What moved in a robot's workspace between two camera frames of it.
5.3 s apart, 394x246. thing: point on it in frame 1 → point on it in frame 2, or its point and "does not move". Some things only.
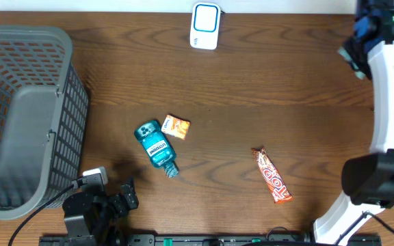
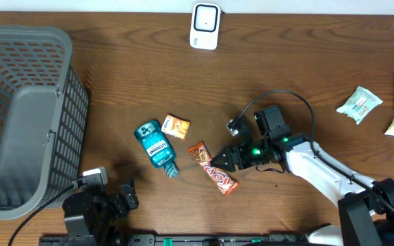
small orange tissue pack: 175,126 does not move
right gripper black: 349,45 → 228,158
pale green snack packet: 343,51 → 360,105
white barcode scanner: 205,26 does not move
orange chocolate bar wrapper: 280,191 → 225,184
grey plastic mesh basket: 33,113 does not move
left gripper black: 117,202 does not move
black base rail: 200,240 does not move
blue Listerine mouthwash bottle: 158,146 does not move
